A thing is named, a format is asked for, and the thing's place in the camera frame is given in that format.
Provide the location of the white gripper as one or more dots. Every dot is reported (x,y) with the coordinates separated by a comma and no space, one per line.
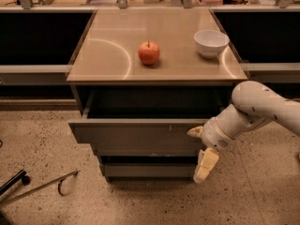
(213,136)

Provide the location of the grey top drawer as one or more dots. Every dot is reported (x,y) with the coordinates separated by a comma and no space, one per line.
(145,119)

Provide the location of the grey drawer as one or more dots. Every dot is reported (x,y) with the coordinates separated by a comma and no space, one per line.
(168,150)
(146,167)
(145,119)

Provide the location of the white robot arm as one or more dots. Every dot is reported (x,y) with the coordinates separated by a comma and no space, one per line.
(253,106)

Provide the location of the grey drawer cabinet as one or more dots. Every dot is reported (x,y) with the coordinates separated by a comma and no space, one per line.
(141,85)

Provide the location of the grey bottom drawer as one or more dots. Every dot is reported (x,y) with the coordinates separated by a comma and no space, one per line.
(146,167)

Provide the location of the grey middle drawer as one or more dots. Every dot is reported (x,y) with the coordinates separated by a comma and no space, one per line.
(168,150)

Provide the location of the white ceramic bowl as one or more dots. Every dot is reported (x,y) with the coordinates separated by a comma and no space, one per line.
(210,43)

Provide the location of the red apple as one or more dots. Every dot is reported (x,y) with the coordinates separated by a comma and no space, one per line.
(149,53)

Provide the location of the thin metal rod with loop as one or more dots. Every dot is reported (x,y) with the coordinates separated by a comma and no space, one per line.
(57,181)

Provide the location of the black caster leg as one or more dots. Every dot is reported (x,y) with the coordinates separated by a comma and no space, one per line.
(19,176)

